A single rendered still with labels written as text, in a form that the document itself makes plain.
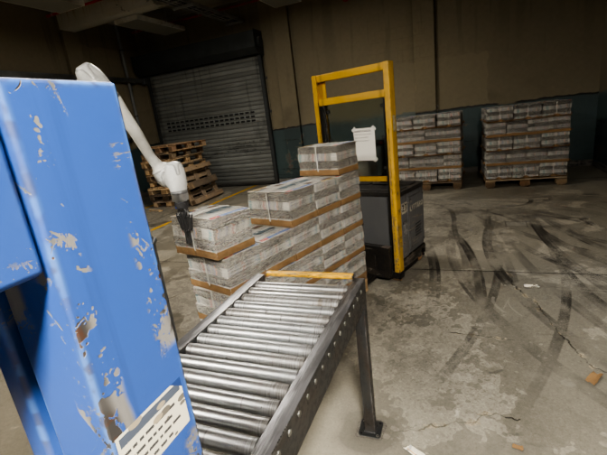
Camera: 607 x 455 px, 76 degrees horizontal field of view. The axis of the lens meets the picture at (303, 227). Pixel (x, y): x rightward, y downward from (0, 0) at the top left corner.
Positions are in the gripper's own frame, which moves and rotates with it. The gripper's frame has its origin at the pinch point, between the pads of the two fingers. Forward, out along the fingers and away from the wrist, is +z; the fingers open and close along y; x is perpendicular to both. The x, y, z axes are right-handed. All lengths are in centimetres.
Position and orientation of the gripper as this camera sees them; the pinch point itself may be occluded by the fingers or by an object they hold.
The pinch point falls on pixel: (188, 236)
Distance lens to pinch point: 222.9
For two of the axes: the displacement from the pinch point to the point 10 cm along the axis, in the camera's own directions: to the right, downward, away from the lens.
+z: 1.2, 9.6, 2.7
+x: -6.2, 2.8, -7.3
